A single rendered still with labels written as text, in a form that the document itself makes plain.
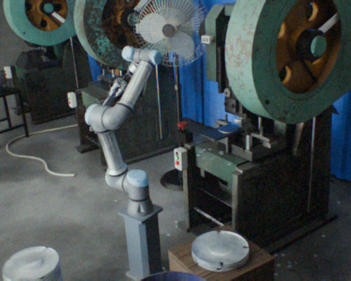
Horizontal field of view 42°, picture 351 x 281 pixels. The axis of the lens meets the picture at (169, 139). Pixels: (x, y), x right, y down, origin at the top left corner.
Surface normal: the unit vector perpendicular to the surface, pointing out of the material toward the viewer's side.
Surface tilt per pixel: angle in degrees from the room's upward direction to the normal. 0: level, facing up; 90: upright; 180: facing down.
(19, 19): 90
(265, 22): 90
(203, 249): 0
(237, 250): 0
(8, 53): 90
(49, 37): 90
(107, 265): 0
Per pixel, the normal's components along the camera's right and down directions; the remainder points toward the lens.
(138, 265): -0.64, 0.32
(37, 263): -0.06, -0.92
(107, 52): 0.55, 0.29
